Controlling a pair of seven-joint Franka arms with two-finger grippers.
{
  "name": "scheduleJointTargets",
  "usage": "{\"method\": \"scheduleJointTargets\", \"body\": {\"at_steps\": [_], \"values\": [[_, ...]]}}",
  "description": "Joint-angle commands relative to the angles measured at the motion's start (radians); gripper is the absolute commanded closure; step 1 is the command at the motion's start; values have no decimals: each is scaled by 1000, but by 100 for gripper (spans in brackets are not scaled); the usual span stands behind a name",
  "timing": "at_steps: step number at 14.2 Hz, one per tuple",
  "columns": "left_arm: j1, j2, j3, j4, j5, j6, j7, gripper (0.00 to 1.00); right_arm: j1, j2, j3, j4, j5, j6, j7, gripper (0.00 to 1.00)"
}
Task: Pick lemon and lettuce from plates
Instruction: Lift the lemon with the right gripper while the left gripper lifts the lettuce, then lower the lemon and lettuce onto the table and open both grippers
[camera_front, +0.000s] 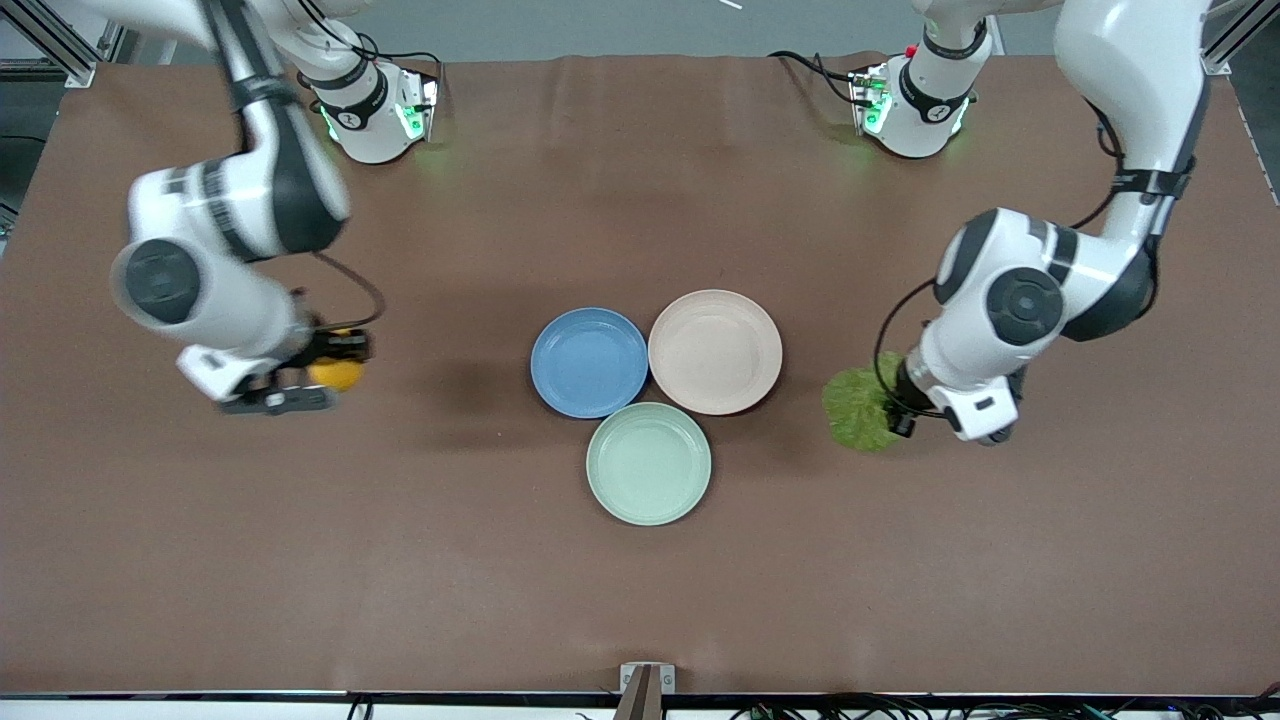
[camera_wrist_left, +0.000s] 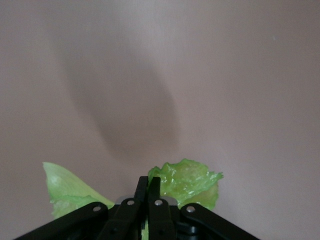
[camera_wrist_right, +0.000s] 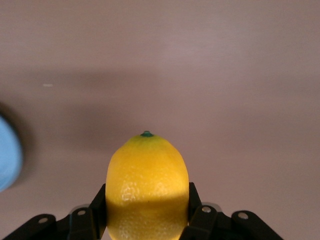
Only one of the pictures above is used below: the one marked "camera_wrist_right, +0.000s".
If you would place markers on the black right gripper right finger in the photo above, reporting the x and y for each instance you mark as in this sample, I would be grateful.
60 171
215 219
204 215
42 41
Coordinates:
207 225

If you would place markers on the brown table cover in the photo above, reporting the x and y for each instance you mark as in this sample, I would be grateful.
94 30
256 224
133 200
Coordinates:
175 62

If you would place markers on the blue plate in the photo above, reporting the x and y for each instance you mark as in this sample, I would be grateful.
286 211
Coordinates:
8 150

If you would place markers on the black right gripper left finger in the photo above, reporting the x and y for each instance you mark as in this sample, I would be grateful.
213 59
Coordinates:
82 222

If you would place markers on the yellow lemon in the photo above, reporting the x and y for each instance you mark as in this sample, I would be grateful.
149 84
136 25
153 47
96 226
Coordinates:
147 180

